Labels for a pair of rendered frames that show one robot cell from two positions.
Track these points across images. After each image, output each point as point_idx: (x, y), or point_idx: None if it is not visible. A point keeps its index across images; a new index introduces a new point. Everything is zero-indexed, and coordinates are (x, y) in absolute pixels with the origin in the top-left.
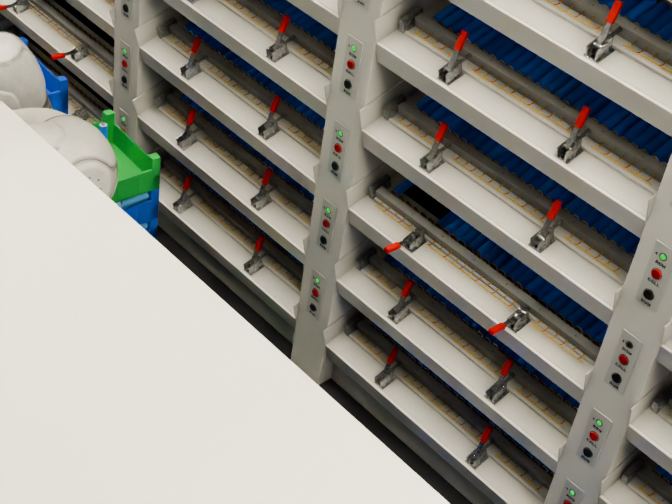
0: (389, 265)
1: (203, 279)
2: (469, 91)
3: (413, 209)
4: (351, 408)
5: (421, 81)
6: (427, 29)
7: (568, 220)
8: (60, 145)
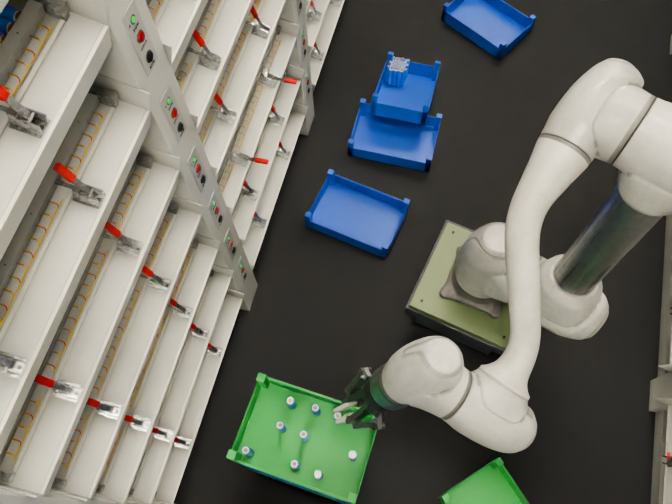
0: None
1: (213, 411)
2: (219, 45)
3: None
4: (262, 258)
5: (215, 89)
6: None
7: None
8: (626, 83)
